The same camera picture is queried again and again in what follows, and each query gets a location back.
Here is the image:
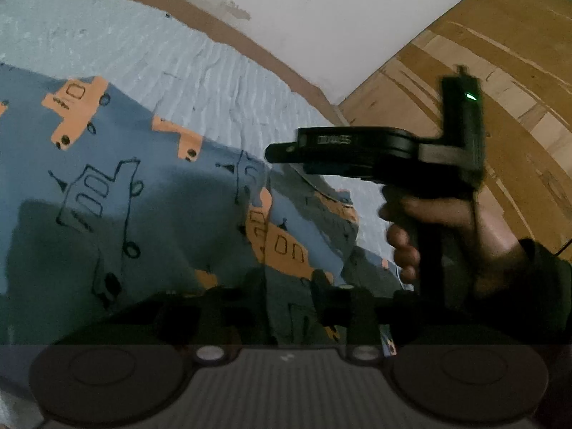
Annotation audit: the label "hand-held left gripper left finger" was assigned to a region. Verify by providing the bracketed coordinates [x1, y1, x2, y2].
[96, 272, 270, 363]

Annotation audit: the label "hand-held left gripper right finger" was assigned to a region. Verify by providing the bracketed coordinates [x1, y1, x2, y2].
[310, 270, 474, 363]

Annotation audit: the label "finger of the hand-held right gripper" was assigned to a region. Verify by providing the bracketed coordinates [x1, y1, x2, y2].
[263, 141, 305, 164]

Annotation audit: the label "blue pants with orange trucks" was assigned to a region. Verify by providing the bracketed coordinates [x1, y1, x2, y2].
[0, 65, 405, 351]

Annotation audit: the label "person's right forearm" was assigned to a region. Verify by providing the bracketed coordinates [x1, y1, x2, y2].
[474, 238, 572, 327]

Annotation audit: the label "person's right hand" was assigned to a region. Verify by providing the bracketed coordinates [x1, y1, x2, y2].
[379, 197, 530, 301]

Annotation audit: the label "light blue blanket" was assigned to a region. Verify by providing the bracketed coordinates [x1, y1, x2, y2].
[0, 0, 405, 287]

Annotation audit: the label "brown bed base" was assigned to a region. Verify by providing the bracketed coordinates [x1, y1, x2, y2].
[56, 0, 351, 127]

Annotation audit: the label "wooden wardrobe panel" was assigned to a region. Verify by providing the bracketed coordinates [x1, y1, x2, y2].
[337, 0, 572, 255]

